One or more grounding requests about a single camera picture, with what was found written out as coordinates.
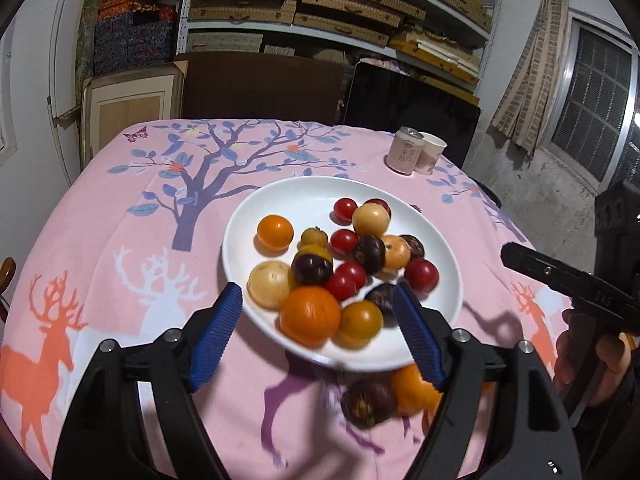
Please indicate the yellow-orange tangerine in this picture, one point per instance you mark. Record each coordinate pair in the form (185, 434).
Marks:
(360, 324)

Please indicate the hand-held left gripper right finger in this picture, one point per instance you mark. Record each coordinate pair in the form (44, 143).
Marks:
(417, 335)

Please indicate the stack of patterned boxes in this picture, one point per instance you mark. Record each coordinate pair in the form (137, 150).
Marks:
(130, 35)

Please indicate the pink deer print tablecloth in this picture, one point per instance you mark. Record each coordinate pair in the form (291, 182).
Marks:
(125, 200)

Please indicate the large orange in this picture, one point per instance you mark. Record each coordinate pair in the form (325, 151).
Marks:
(310, 315)

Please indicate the small cherry tomato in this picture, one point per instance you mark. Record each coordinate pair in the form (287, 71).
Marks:
(343, 241)
(345, 210)

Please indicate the pink drink can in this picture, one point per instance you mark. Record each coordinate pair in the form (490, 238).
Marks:
(402, 155)

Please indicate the red tomato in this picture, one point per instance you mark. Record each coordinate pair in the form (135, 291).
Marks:
(355, 271)
(339, 288)

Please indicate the beige checked curtain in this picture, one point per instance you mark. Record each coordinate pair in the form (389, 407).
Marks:
(540, 60)

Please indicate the brown cardboard sheet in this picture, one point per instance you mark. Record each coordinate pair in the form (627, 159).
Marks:
(260, 85)

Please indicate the grey metal shelf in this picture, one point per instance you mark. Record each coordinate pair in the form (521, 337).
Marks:
(182, 25)

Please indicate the white oval plate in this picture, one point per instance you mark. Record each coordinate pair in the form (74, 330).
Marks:
(300, 200)

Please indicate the pile of woven flat boxes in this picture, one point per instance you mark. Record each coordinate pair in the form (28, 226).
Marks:
(350, 10)

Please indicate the person's right hand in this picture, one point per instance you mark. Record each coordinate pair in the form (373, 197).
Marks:
(612, 365)

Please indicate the framed wooden board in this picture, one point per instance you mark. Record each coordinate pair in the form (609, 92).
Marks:
(130, 110)

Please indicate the window with metal grille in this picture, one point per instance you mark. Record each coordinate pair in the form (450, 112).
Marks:
(595, 100)

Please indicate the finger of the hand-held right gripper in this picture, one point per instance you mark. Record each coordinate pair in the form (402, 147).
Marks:
(540, 269)

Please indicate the white door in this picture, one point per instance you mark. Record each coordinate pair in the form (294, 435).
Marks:
(70, 75)

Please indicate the small yellow loquat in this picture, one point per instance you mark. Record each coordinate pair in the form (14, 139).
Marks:
(314, 236)

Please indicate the black panel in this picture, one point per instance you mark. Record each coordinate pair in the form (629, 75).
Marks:
(410, 100)

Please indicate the wooden chair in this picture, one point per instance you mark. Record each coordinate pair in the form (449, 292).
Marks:
(6, 272)

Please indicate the dark purple plum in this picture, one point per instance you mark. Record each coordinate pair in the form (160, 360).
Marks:
(311, 268)

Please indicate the white paper cup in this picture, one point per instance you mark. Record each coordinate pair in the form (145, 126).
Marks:
(434, 152)

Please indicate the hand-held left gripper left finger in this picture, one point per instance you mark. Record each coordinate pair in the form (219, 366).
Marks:
(217, 335)

